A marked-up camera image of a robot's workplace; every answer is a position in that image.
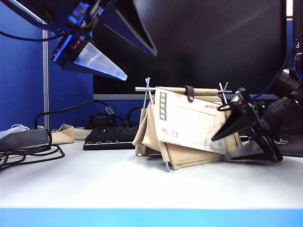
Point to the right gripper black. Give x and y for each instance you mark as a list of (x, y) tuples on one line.
[(265, 132)]

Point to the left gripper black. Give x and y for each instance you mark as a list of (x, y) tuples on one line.
[(71, 47)]

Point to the beige cloth calendar stand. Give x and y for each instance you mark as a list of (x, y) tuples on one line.
[(189, 158)]

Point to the white calendar page pad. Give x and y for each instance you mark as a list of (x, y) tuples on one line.
[(184, 123)]

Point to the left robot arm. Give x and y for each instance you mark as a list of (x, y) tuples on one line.
[(35, 9)]

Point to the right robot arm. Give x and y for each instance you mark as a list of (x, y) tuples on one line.
[(286, 99)]

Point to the black mouse pad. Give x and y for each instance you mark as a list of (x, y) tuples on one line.
[(293, 149)]

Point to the black plug on strip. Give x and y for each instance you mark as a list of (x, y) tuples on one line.
[(99, 121)]

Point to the grey partition metal strip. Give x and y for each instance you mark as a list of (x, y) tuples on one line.
[(46, 94)]

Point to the black keyboard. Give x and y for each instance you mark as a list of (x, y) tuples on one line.
[(111, 139)]

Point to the white power strip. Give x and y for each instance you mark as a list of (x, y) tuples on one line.
[(80, 133)]

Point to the black computer monitor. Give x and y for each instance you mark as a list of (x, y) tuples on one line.
[(213, 47)]

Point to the beige cloth pouch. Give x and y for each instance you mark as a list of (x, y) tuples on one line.
[(63, 134)]

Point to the black power adapter brick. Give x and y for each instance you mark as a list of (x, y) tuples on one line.
[(21, 139)]

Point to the white face mask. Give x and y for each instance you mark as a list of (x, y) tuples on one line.
[(9, 131)]

